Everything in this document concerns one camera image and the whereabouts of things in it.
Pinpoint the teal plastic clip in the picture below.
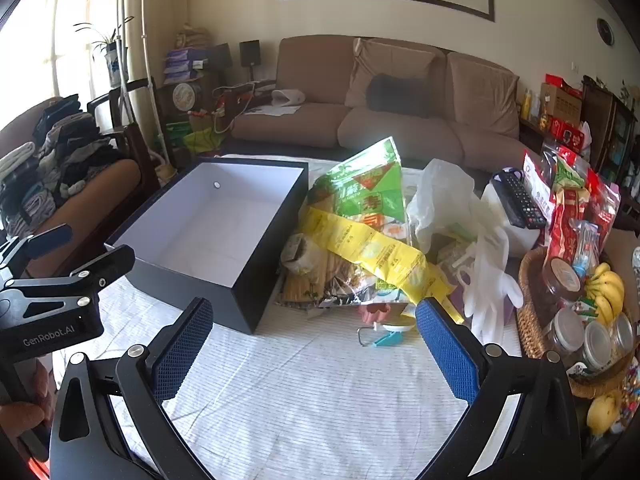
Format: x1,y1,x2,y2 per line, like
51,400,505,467
370,324,417,349

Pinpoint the pink gauze pouch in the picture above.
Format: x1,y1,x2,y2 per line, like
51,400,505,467
357,304,397,327

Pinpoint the black remote control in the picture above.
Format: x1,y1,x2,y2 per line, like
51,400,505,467
492,170,548,231

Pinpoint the white curved device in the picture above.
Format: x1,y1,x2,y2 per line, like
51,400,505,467
271,88,307,109

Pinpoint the dark wooden chair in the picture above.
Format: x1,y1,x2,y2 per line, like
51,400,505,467
86,79,173,197

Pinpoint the dark red snack packet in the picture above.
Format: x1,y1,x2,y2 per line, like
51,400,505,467
584,169,622,242

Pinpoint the brown-filled plastic jar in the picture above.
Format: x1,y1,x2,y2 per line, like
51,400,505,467
541,257,584,312

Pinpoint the round wall clock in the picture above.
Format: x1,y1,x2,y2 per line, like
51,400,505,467
596,16,616,48

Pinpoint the wicker basket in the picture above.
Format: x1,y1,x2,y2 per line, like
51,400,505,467
516,246,640,401

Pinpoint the brown sofa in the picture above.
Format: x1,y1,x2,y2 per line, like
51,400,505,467
229,35,524,174

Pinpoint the potted plant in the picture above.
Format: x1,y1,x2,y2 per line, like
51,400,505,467
74,15,135,89

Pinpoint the dark grey fuzzy pillow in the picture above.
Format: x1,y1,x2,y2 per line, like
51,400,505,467
364,73,434,119

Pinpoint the red white snack packet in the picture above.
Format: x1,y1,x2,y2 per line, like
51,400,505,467
522,151,557,202

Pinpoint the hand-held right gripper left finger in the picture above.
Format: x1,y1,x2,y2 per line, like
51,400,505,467
50,296,216,480

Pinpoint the stack of purple packs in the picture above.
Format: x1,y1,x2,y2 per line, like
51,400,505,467
163,48,207,86

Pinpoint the banana bunch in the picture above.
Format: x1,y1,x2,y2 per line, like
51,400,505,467
584,262,627,327

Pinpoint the brown cardboard box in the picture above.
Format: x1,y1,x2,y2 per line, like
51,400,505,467
539,81,584,127

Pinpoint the brown armchair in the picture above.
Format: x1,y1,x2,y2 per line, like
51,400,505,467
0,95,162,282

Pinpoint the green sushi kit packet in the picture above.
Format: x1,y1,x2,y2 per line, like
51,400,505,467
279,136,417,312

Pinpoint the clear packed label roll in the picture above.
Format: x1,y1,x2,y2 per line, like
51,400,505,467
279,233,327,276

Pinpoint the yellow fruit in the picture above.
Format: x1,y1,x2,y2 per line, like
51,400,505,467
586,391,624,437

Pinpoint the red gift box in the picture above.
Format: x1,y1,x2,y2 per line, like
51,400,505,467
546,114,592,154

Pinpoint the yellow-green bag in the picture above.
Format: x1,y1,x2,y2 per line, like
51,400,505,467
181,126,227,154

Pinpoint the round decorated tin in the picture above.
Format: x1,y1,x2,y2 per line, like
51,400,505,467
172,82,202,112

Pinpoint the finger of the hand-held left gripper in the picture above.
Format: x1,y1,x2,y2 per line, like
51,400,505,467
0,244,137,307
0,224,74,281

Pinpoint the tan back cushion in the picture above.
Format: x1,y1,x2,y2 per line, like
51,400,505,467
344,38,437,112

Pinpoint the white garment steamer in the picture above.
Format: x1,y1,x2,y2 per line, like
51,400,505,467
111,0,177,182

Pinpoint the black speaker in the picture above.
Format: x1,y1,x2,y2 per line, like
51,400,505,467
238,39,262,69

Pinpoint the pile of clothes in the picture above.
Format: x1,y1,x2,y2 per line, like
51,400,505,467
0,93,132,237

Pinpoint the white plastic bag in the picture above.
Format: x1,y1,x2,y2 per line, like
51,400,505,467
407,158,489,257

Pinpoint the glass jar silver lid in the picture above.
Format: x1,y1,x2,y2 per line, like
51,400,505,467
549,307,587,357
612,312,636,357
581,320,614,372

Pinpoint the black storage box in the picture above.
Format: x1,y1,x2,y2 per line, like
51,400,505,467
104,156,310,335

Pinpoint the person's left hand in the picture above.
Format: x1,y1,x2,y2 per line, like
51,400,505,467
0,360,57,466

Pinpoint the yellow printed plastic bag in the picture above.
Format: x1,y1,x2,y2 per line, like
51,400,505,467
300,204,464,324

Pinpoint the dark wooden cabinet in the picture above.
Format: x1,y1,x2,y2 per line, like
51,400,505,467
581,76,640,187

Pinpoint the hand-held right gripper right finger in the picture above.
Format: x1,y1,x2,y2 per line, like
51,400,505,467
414,297,583,480

